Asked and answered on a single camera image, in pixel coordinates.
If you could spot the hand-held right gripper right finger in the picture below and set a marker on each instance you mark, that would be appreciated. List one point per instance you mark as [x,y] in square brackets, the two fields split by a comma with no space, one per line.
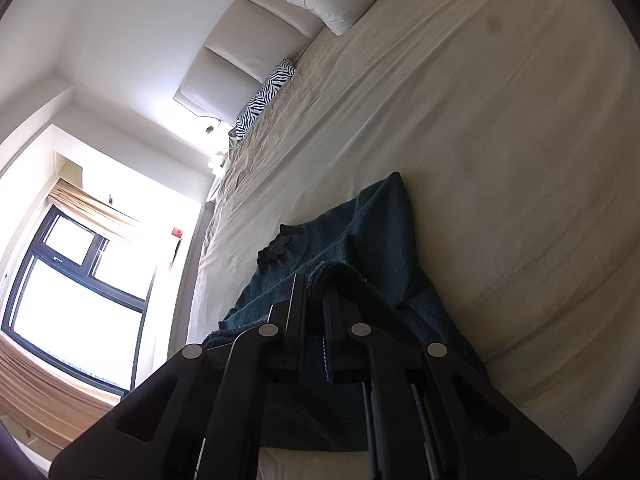
[345,330]

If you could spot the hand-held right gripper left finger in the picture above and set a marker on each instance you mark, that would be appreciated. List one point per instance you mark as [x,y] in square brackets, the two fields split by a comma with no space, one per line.
[285,320]

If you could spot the dark teal knit sweater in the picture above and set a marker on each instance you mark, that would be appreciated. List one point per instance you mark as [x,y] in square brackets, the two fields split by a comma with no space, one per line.
[390,240]

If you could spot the black framed window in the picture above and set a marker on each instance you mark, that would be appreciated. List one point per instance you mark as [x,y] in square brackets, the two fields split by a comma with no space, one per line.
[70,300]

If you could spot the beige roman blind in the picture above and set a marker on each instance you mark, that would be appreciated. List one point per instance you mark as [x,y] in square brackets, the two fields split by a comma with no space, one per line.
[90,207]

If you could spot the zebra print pillow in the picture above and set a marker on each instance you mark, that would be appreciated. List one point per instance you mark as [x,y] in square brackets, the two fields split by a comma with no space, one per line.
[267,92]

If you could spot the bed with beige sheet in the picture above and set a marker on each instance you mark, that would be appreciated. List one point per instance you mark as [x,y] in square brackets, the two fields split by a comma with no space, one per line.
[475,135]

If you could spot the beige curtain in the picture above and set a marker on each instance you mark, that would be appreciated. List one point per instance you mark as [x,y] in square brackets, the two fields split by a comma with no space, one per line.
[50,390]

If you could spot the white padded headboard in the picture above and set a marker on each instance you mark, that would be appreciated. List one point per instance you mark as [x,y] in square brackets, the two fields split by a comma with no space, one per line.
[240,55]

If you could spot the small dark wall fixture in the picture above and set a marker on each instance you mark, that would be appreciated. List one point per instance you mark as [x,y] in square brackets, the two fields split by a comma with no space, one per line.
[210,128]

